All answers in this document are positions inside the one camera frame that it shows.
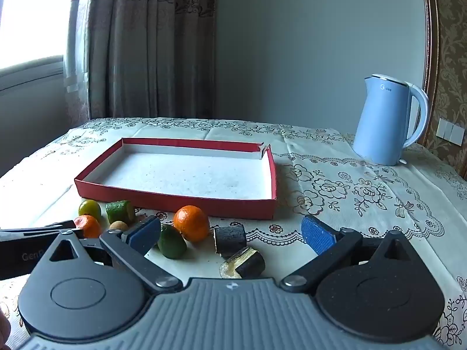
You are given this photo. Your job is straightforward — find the dark green avocado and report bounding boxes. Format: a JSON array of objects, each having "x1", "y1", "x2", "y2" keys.
[{"x1": 158, "y1": 224, "x2": 187, "y2": 259}]

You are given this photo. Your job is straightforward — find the small orange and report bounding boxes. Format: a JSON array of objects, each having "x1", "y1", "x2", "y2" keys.
[{"x1": 74, "y1": 215, "x2": 102, "y2": 239}]

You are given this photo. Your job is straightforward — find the large orange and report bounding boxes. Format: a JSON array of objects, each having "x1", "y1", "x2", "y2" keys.
[{"x1": 173, "y1": 205, "x2": 211, "y2": 243}]

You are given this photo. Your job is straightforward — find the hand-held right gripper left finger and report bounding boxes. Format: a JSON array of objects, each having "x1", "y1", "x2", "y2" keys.
[{"x1": 34, "y1": 216, "x2": 184, "y2": 295}]

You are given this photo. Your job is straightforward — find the red cardboard tray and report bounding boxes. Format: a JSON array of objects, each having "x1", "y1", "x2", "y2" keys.
[{"x1": 74, "y1": 137, "x2": 277, "y2": 221}]

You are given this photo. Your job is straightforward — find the light blue electric kettle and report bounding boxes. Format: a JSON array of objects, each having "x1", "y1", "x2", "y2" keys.
[{"x1": 352, "y1": 74, "x2": 430, "y2": 166}]

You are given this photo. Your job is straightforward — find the window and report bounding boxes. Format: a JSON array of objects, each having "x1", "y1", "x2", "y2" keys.
[{"x1": 0, "y1": 0, "x2": 79, "y2": 92}]

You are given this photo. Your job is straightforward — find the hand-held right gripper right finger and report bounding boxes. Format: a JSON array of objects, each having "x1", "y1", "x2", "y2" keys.
[{"x1": 280, "y1": 214, "x2": 431, "y2": 295}]

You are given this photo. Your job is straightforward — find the golden wooden frame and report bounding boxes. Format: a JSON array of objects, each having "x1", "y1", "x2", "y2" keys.
[{"x1": 419, "y1": 0, "x2": 441, "y2": 147}]

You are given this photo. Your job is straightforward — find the white wall switches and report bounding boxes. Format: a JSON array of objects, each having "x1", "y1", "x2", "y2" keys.
[{"x1": 437, "y1": 117, "x2": 464, "y2": 145}]

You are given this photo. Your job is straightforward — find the brown patterned curtain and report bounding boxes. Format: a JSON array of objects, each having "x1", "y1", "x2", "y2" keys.
[{"x1": 86, "y1": 0, "x2": 218, "y2": 121}]

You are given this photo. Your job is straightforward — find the green cut fruit piece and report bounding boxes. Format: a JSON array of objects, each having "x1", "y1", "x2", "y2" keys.
[{"x1": 106, "y1": 200, "x2": 136, "y2": 225}]

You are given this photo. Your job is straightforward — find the yellow-green round fruit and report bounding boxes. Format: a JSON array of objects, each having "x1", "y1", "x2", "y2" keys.
[{"x1": 78, "y1": 199, "x2": 102, "y2": 219}]

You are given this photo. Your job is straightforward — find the sheer white curtain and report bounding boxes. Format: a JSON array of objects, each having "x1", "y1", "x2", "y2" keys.
[{"x1": 62, "y1": 0, "x2": 96, "y2": 125}]

